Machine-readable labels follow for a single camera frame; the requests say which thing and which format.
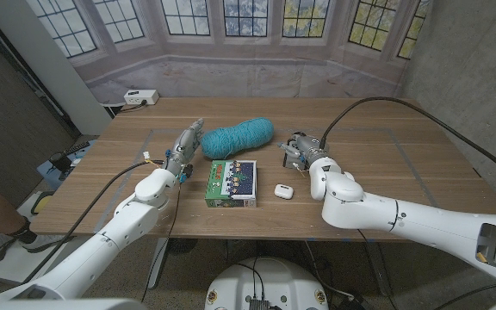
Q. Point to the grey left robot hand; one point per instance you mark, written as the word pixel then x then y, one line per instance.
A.
pixel 182 148

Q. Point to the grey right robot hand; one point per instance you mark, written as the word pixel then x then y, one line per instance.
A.
pixel 310 148

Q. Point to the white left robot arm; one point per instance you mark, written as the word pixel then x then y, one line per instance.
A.
pixel 123 221

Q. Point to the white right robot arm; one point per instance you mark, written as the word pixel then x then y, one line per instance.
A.
pixel 411 219

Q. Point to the white airpods case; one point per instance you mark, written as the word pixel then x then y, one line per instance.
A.
pixel 283 191

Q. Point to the teal yarn skein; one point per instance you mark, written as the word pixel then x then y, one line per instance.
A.
pixel 235 137

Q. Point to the green printed card box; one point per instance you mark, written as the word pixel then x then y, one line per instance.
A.
pixel 233 183

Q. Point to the white power strip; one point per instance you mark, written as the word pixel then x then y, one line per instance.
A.
pixel 141 97

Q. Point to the printed window backdrop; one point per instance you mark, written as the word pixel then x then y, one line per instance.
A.
pixel 239 73

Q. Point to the white table leg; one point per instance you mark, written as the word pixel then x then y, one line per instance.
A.
pixel 156 262

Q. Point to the blue bin with black gear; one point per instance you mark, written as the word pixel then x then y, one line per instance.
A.
pixel 65 161

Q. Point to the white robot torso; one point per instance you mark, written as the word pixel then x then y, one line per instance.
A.
pixel 269 280

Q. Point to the grey table leg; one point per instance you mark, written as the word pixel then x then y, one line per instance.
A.
pixel 378 269

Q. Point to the yellow and black floor object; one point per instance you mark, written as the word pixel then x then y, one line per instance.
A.
pixel 41 202

